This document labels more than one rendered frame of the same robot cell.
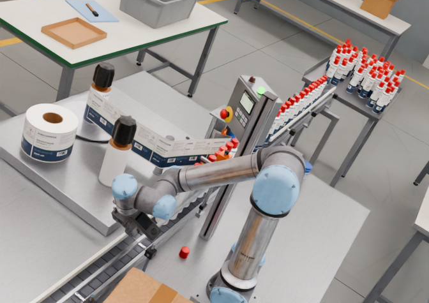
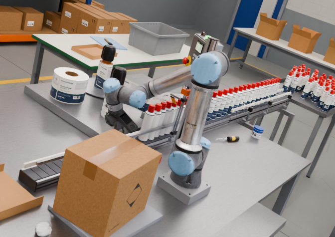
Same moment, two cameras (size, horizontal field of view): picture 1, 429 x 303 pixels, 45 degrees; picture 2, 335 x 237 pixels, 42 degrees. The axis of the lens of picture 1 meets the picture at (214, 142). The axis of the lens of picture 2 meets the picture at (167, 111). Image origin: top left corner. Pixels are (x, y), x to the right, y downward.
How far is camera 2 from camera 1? 78 cm
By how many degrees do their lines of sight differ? 15
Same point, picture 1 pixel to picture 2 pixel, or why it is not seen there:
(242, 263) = (188, 130)
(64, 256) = not seen: hidden behind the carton
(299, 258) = (247, 176)
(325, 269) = (267, 184)
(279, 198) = (207, 71)
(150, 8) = (149, 40)
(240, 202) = not seen: hidden behind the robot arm
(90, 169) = (95, 110)
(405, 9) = not seen: outside the picture
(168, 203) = (139, 94)
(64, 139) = (78, 86)
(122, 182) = (109, 81)
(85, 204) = (89, 124)
